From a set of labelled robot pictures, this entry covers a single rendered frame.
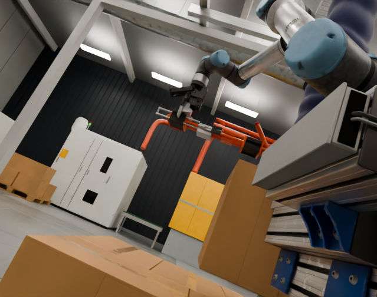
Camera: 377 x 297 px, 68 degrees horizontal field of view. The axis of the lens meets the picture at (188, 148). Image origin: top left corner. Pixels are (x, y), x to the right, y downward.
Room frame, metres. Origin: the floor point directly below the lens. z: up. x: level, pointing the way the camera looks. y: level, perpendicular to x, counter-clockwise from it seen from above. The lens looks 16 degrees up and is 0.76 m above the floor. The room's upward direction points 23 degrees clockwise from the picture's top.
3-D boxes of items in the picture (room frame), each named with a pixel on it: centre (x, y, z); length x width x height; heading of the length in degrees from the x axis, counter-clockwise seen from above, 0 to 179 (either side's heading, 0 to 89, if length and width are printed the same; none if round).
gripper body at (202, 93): (1.20, 0.07, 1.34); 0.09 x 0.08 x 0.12; 81
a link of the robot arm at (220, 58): (1.11, 0.02, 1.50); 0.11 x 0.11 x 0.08; 21
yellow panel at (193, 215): (8.69, -1.49, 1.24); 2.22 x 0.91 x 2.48; 86
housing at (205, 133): (1.18, -0.04, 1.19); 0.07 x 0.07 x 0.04; 81
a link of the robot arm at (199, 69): (1.20, 0.07, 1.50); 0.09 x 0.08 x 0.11; 21
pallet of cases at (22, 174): (7.52, 3.46, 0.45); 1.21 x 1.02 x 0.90; 86
